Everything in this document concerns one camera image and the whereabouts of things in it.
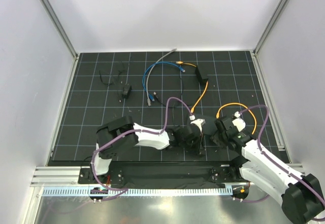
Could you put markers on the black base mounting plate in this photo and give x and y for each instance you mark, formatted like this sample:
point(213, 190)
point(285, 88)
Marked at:
point(142, 173)

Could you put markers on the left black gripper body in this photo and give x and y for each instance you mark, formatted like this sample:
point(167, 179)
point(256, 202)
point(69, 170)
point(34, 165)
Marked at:
point(194, 145)

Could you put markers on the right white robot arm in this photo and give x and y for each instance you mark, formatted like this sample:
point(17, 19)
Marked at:
point(300, 196)

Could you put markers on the black grid mat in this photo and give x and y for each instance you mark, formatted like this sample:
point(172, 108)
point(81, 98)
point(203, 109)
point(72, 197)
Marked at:
point(163, 84)

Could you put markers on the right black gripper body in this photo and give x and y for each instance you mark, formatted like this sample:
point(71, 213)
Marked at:
point(219, 137)

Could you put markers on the white slotted cable duct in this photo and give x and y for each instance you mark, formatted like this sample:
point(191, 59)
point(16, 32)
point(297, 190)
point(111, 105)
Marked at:
point(91, 192)

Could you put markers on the black power adapter block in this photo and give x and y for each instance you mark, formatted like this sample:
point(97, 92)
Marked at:
point(201, 75)

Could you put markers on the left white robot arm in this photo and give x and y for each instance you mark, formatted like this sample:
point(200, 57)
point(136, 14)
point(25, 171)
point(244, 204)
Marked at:
point(119, 136)

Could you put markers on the black network switch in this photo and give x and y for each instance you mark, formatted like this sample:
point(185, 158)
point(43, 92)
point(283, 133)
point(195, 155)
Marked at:
point(209, 128)

